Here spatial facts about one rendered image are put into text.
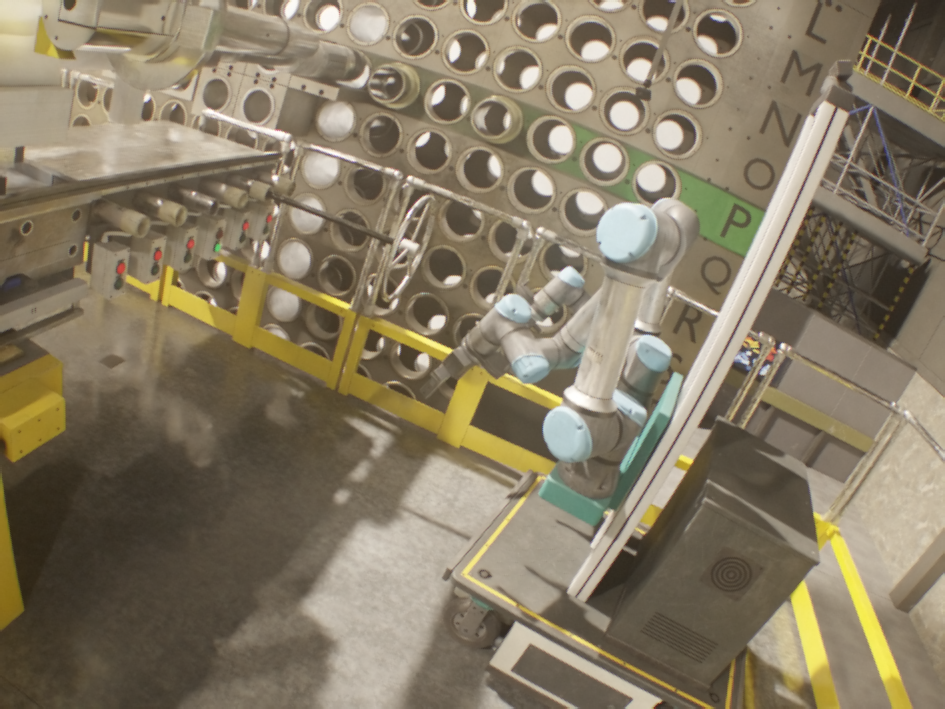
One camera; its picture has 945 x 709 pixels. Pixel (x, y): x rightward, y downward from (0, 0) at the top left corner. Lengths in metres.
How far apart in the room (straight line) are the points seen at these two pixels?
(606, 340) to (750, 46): 2.31
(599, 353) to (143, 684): 1.34
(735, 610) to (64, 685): 1.66
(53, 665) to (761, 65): 3.58
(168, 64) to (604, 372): 1.23
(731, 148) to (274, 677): 2.93
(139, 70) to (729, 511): 1.77
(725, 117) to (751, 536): 2.22
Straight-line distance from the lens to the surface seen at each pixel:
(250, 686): 1.71
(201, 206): 2.05
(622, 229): 1.19
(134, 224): 1.77
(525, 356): 1.38
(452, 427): 2.74
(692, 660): 1.75
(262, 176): 2.52
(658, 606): 1.65
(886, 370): 11.29
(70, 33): 1.47
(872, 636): 2.54
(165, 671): 1.72
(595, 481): 1.44
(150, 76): 1.66
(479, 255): 3.33
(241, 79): 3.41
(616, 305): 1.22
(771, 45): 3.31
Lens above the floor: 1.47
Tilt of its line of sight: 25 degrees down
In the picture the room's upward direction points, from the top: 21 degrees clockwise
